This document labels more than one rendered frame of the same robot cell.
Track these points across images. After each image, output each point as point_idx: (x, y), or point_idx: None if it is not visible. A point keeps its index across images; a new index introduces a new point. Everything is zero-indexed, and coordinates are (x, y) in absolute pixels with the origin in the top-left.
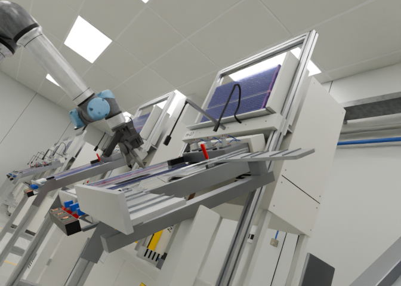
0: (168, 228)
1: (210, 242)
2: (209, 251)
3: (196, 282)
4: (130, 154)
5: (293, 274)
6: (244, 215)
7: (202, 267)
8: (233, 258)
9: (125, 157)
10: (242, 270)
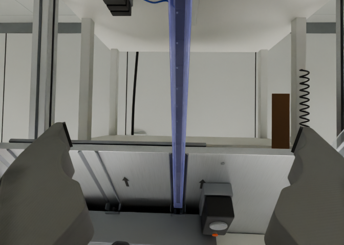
0: (307, 73)
1: (259, 97)
2: (258, 87)
3: (158, 13)
4: (74, 219)
5: (110, 93)
6: (34, 112)
7: (259, 64)
8: (31, 46)
9: (297, 195)
10: (89, 57)
